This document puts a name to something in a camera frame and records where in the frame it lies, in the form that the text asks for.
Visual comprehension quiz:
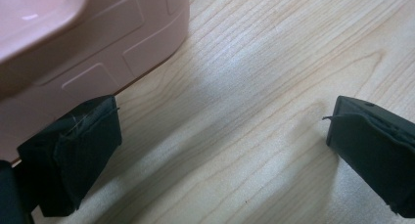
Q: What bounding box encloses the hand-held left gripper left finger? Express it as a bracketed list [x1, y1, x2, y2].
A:
[17, 94, 123, 218]

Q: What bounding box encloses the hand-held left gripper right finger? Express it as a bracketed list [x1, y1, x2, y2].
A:
[322, 95, 415, 219]

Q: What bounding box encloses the pink plastic basin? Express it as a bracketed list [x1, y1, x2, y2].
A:
[0, 0, 191, 163]

